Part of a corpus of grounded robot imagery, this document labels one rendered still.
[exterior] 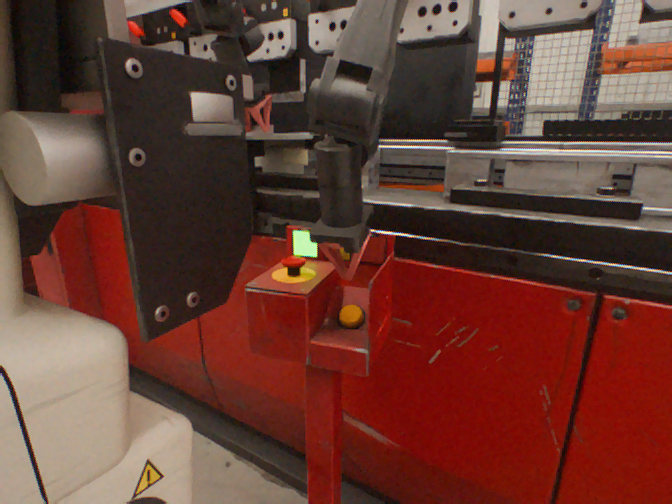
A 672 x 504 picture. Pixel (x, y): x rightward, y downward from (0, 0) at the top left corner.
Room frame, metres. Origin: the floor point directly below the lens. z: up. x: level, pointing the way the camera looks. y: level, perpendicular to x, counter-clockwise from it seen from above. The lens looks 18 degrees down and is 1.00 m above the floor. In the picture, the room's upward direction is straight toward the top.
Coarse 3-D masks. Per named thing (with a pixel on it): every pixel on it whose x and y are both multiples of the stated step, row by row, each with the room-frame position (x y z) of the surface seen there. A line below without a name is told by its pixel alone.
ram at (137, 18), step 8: (152, 0) 1.29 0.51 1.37; (160, 0) 1.27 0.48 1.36; (168, 0) 1.25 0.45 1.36; (176, 0) 1.23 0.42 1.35; (184, 0) 1.22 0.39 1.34; (128, 8) 1.35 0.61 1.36; (136, 8) 1.33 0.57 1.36; (144, 8) 1.31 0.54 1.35; (152, 8) 1.29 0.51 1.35; (160, 8) 1.27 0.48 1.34; (184, 8) 1.26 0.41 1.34; (128, 16) 1.36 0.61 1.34; (136, 16) 1.35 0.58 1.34
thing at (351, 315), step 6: (348, 306) 0.60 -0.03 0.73; (354, 306) 0.59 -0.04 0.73; (342, 312) 0.59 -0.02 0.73; (348, 312) 0.59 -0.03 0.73; (354, 312) 0.59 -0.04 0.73; (360, 312) 0.58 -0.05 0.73; (342, 318) 0.58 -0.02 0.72; (348, 318) 0.58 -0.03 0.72; (354, 318) 0.58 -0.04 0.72; (360, 318) 0.58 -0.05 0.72; (348, 324) 0.57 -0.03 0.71; (354, 324) 0.57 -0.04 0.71
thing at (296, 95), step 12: (288, 60) 1.07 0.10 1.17; (300, 60) 1.05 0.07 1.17; (276, 72) 1.09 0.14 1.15; (288, 72) 1.07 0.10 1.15; (300, 72) 1.05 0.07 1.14; (276, 84) 1.09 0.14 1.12; (288, 84) 1.07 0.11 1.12; (300, 84) 1.05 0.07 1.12; (276, 96) 1.10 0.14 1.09; (288, 96) 1.08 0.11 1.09; (300, 96) 1.06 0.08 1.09
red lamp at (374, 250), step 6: (372, 240) 0.66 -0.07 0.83; (378, 240) 0.66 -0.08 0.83; (384, 240) 0.65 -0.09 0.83; (366, 246) 0.66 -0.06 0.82; (372, 246) 0.66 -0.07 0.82; (378, 246) 0.66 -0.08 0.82; (384, 246) 0.65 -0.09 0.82; (366, 252) 0.66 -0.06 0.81; (372, 252) 0.66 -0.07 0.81; (378, 252) 0.66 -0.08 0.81; (360, 258) 0.67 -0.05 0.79; (366, 258) 0.66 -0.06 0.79; (372, 258) 0.66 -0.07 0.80; (378, 258) 0.66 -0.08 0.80
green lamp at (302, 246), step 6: (294, 234) 0.71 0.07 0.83; (300, 234) 0.70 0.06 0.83; (306, 234) 0.70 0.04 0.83; (294, 240) 0.71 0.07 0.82; (300, 240) 0.70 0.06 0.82; (306, 240) 0.70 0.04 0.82; (294, 246) 0.71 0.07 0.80; (300, 246) 0.70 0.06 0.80; (306, 246) 0.70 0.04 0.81; (312, 246) 0.70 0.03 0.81; (294, 252) 0.71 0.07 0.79; (300, 252) 0.70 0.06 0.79; (306, 252) 0.70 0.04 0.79; (312, 252) 0.70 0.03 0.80
